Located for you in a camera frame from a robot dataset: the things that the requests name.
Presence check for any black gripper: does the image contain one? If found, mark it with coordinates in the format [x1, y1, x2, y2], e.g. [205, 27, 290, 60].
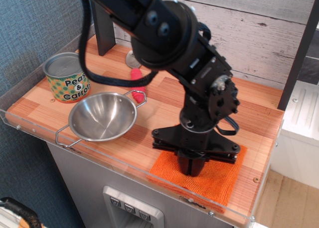
[152, 124, 241, 176]

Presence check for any orange cloth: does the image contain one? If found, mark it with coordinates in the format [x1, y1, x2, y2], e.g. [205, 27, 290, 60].
[147, 146, 247, 213]

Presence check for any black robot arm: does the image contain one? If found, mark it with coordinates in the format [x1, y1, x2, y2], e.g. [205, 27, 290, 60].
[79, 0, 240, 176]

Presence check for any silver dispenser panel with buttons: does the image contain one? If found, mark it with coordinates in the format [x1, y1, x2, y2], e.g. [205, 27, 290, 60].
[103, 186, 164, 228]

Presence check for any grey toy fridge cabinet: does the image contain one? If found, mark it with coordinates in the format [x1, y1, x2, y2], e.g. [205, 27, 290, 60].
[48, 143, 231, 228]

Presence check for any white side cabinet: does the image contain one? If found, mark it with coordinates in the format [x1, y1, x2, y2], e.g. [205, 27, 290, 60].
[270, 81, 319, 188]

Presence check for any peas and carrots can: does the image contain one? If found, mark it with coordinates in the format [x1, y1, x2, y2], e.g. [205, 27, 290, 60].
[43, 52, 90, 103]

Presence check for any clear acrylic edge guard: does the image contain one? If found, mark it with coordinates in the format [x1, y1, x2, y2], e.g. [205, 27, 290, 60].
[0, 103, 283, 228]

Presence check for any steel pot with handles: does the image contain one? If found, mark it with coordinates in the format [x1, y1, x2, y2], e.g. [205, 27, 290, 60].
[55, 90, 147, 148]

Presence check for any spoon with pink handle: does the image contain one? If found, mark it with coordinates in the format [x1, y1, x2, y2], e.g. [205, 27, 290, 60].
[126, 50, 146, 104]

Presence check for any dark grey shelf post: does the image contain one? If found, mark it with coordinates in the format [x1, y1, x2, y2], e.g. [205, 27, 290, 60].
[90, 0, 116, 56]

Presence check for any dark right frame post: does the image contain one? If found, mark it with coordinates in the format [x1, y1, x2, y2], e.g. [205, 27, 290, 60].
[277, 0, 319, 111]

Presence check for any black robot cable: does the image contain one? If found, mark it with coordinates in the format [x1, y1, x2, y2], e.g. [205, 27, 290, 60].
[78, 0, 159, 88]

